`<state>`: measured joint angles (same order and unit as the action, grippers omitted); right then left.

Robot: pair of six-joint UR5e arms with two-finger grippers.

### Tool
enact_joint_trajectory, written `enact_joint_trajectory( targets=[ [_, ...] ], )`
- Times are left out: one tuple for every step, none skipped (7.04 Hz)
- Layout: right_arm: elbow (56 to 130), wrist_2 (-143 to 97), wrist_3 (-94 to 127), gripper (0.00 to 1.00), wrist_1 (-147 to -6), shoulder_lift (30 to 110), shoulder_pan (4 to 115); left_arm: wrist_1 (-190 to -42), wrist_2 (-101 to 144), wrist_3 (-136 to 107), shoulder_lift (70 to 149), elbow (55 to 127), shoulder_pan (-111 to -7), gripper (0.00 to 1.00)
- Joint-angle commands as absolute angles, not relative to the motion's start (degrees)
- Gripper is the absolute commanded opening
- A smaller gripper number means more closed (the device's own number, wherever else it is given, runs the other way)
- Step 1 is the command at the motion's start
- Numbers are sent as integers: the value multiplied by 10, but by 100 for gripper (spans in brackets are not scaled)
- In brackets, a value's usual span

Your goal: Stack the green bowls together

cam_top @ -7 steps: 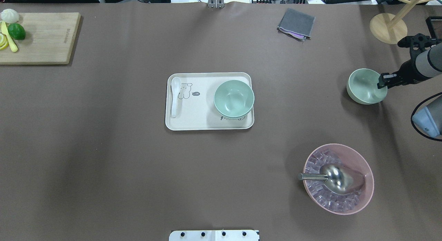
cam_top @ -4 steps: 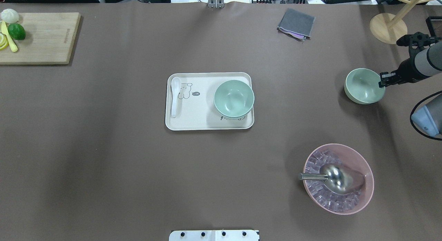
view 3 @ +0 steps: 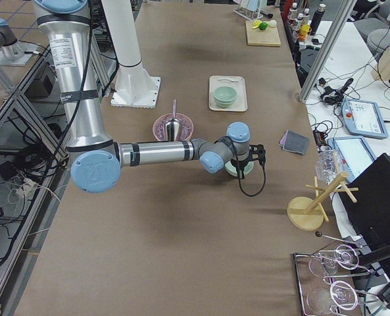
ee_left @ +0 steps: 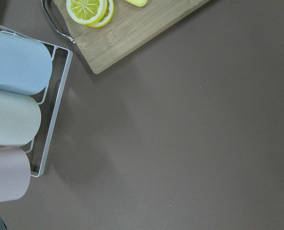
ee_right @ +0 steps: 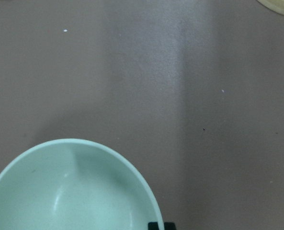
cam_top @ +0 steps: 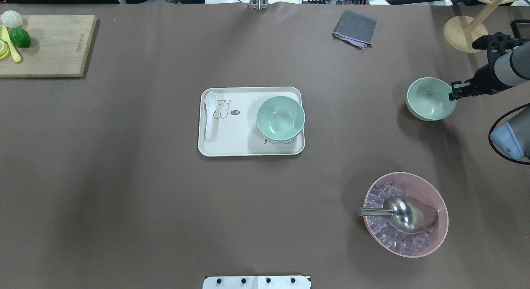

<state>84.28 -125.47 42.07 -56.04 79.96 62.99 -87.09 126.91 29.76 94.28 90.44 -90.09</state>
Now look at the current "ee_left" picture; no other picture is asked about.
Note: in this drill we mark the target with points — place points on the wooden cutting board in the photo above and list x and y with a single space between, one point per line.
130 27

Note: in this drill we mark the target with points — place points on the dish drying rack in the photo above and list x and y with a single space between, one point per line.
49 100

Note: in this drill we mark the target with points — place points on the yellow lemon slices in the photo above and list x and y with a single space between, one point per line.
91 13

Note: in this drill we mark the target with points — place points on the yellow plastic knife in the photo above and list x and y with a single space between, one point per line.
138 3

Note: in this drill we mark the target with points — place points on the green plate in rack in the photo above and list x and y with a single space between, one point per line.
20 119

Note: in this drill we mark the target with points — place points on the blue plate in rack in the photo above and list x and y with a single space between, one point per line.
25 64

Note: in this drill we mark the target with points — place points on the pink plate in rack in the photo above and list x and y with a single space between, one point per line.
15 173

